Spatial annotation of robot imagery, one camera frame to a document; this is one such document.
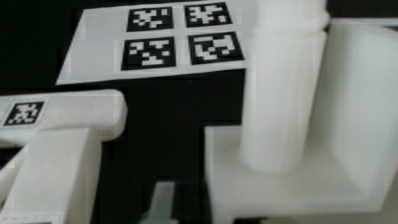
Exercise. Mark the white chair seat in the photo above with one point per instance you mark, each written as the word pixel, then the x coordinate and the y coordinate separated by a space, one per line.
pixel 304 162

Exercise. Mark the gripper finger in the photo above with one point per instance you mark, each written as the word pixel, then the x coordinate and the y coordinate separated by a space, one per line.
pixel 158 215

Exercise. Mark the white chair back frame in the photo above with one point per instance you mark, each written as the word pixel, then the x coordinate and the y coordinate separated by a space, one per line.
pixel 55 124

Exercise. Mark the white base tag sheet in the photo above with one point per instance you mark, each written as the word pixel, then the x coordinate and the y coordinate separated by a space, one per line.
pixel 158 40

